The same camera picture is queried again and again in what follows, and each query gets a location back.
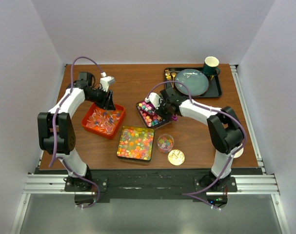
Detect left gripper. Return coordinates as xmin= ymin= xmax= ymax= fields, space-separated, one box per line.
xmin=86 ymin=86 xmax=116 ymax=111

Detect candy tin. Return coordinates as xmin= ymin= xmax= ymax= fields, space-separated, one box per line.
xmin=136 ymin=101 xmax=173 ymax=129
xmin=117 ymin=126 xmax=155 ymax=163

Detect orange candy box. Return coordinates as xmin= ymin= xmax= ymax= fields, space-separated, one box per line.
xmin=81 ymin=104 xmax=126 ymax=139

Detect clear plastic jar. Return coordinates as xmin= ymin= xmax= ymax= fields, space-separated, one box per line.
xmin=157 ymin=134 xmax=174 ymax=154

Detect purple plastic scoop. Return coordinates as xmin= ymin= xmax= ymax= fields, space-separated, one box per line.
xmin=141 ymin=108 xmax=178 ymax=121

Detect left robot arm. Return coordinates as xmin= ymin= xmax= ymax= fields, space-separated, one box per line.
xmin=37 ymin=72 xmax=115 ymax=191

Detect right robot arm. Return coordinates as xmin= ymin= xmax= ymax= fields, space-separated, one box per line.
xmin=145 ymin=88 xmax=247 ymax=195

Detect gold fork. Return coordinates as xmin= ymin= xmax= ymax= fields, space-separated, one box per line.
xmin=164 ymin=69 xmax=175 ymax=89

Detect gold spoon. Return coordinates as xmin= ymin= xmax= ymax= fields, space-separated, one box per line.
xmin=171 ymin=72 xmax=177 ymax=87

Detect blue ceramic plate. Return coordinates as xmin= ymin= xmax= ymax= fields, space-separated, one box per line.
xmin=174 ymin=69 xmax=209 ymax=96

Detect gold jar lid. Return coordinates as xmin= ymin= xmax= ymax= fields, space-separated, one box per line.
xmin=168 ymin=149 xmax=185 ymax=166

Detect black serving tray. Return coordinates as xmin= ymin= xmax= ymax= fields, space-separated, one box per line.
xmin=163 ymin=67 xmax=222 ymax=98

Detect dark green cup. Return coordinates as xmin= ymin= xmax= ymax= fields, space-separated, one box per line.
xmin=202 ymin=56 xmax=220 ymax=76

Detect white paper bowl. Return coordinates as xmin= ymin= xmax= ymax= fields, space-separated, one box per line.
xmin=234 ymin=148 xmax=244 ymax=158

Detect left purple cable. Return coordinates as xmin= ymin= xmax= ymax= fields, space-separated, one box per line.
xmin=48 ymin=56 xmax=107 ymax=209

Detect purple cable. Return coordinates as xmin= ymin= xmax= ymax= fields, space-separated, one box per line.
xmin=147 ymin=81 xmax=247 ymax=209
xmin=48 ymin=56 xmax=107 ymax=209

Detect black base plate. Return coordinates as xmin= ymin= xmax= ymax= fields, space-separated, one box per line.
xmin=63 ymin=169 xmax=237 ymax=205

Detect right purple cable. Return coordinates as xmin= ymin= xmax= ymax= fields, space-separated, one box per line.
xmin=147 ymin=81 xmax=247 ymax=209

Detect aluminium frame rail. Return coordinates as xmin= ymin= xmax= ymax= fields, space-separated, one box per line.
xmin=22 ymin=175 xmax=280 ymax=195

